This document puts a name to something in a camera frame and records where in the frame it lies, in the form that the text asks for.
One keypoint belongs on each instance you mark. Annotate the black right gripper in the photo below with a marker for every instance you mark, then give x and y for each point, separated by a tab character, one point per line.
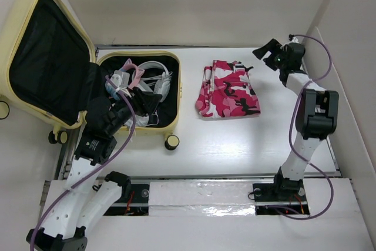
272	46

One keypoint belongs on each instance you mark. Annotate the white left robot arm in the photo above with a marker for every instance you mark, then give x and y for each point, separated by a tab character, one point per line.
66	223

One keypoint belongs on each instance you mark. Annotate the pink camouflage shorts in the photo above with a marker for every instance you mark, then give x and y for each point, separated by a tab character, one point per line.
226	91

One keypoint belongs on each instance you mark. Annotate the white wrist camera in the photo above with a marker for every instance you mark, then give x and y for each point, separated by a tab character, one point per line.
120	79
292	39

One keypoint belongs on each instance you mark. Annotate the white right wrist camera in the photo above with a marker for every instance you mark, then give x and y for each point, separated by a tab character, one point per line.
292	39

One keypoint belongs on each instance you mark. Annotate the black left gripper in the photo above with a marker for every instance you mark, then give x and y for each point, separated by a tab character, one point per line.
144	101

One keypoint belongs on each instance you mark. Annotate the white grey headphones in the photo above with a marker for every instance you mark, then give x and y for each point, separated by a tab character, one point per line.
159	84

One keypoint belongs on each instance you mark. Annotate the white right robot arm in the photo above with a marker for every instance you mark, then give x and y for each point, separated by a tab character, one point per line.
314	118

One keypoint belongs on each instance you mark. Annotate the yellow open suitcase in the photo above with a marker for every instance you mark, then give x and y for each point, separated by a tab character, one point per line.
49	68

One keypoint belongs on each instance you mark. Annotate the metal base rail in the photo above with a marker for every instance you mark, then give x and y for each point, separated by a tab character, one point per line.
204	197

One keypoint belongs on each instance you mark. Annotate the white towel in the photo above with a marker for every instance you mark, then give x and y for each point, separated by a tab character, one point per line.
144	121

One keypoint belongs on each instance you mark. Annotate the blue pink cat headphones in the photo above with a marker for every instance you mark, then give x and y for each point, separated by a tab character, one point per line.
135	75

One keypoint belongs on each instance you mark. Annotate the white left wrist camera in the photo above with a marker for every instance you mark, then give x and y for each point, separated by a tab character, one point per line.
120	79

